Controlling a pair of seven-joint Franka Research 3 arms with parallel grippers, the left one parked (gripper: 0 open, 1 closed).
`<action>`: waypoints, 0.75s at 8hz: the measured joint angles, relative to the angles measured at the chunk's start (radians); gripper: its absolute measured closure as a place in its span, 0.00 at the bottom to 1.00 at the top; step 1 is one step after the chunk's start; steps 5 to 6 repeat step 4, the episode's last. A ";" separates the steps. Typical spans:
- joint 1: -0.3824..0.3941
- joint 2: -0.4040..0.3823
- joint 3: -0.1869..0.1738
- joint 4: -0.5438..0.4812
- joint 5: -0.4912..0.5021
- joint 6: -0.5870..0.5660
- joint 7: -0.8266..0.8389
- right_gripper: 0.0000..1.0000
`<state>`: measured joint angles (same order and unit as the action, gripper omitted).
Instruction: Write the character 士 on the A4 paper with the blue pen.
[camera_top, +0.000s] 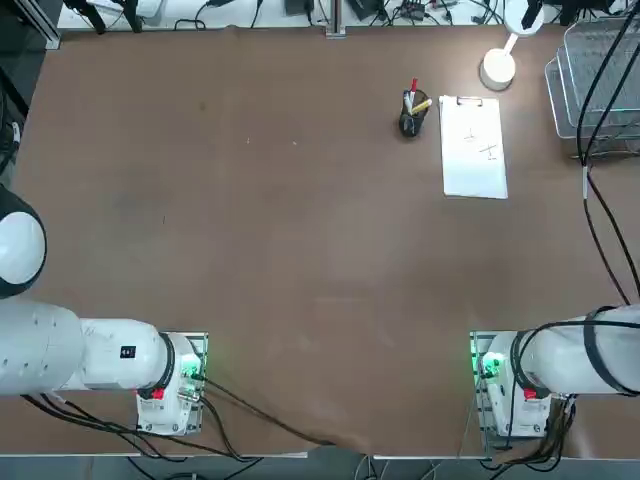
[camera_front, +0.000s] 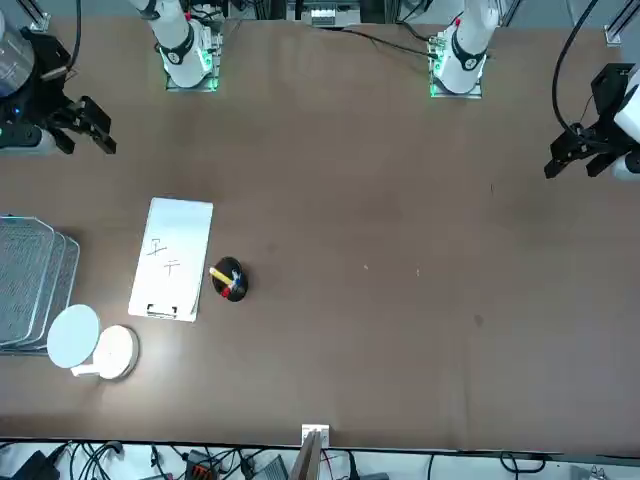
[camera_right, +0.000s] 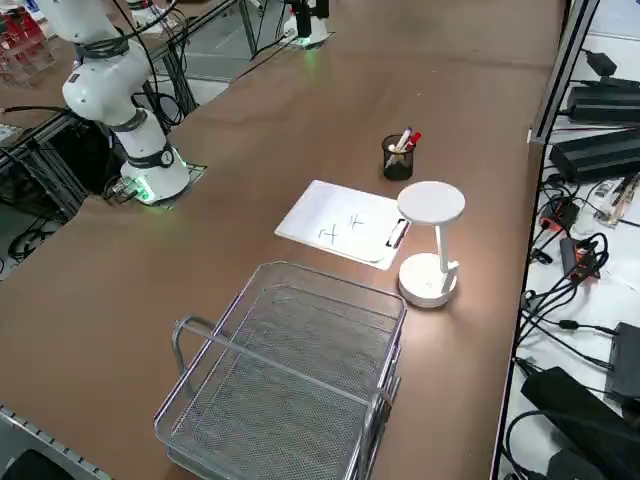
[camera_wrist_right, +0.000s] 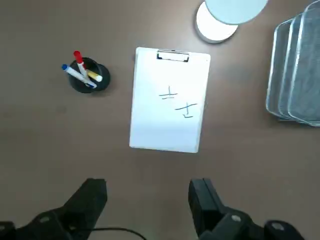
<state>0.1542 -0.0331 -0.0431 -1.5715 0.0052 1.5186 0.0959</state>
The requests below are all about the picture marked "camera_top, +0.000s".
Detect black mesh pen holder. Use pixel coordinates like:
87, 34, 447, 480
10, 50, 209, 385
398, 89, 430, 140

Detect white A4 paper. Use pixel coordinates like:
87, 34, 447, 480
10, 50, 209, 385
439, 98, 509, 199

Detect white desk lamp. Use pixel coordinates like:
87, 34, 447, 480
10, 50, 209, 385
478, 0, 547, 93

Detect silver mesh letter tray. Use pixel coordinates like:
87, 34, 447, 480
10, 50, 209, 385
543, 13, 640, 160

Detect white clipboard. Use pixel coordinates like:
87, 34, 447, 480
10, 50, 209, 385
438, 94, 510, 200

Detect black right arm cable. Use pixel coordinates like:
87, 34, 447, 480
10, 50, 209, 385
574, 0, 640, 306

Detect aluminium profile post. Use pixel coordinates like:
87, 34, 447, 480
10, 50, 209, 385
324, 0, 347, 39

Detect black base cable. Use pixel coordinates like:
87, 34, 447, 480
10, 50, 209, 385
199, 377, 346, 447

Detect aluminium frame rail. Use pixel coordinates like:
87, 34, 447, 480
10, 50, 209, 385
19, 0, 62, 51

